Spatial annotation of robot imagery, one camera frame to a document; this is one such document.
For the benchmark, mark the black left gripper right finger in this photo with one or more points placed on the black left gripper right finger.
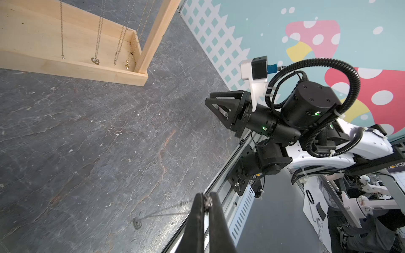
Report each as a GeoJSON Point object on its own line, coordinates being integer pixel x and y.
{"type": "Point", "coordinates": [220, 240]}

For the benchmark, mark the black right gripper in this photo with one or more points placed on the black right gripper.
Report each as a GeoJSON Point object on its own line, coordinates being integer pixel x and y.
{"type": "Point", "coordinates": [224, 106]}

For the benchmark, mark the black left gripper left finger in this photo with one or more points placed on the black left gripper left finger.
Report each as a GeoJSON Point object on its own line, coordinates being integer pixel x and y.
{"type": "Point", "coordinates": [193, 237]}

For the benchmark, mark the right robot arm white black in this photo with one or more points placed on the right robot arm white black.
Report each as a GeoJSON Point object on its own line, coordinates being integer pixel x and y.
{"type": "Point", "coordinates": [301, 122]}

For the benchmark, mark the wooden jewelry display stand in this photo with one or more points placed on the wooden jewelry display stand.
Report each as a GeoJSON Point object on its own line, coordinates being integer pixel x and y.
{"type": "Point", "coordinates": [52, 37]}

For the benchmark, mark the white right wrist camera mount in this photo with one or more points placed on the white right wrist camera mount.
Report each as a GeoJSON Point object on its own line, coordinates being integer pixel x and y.
{"type": "Point", "coordinates": [256, 72]}

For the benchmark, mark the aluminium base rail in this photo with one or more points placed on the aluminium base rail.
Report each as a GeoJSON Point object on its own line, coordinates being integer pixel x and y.
{"type": "Point", "coordinates": [235, 206]}

